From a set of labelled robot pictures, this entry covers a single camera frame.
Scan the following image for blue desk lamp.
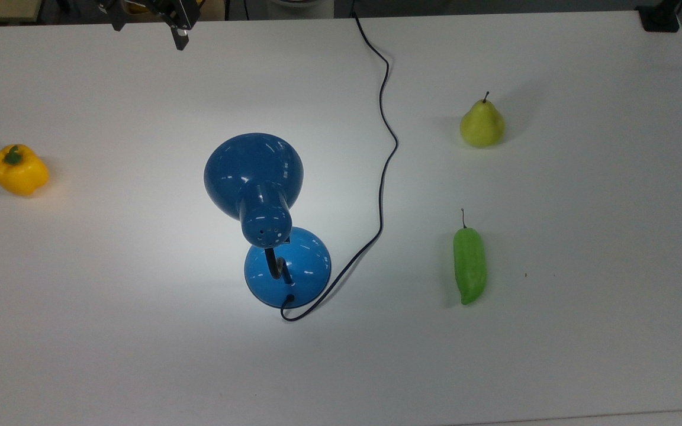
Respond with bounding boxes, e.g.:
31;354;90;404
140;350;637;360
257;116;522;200
204;133;332;309

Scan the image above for yellow bell pepper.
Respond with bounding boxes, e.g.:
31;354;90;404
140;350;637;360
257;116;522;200
0;144;50;197

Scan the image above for green chili pepper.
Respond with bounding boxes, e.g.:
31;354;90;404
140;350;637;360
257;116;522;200
452;208;488;306

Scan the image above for black lamp power cable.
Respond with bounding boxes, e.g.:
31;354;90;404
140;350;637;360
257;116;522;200
280;12;400;323

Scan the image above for yellow-green pear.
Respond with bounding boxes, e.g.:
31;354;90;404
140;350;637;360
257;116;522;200
459;91;506;149

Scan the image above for black clamp mount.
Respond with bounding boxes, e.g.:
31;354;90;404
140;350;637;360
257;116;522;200
636;0;682;33

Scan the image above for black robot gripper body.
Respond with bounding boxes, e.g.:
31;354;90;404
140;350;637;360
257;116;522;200
97;0;201;30

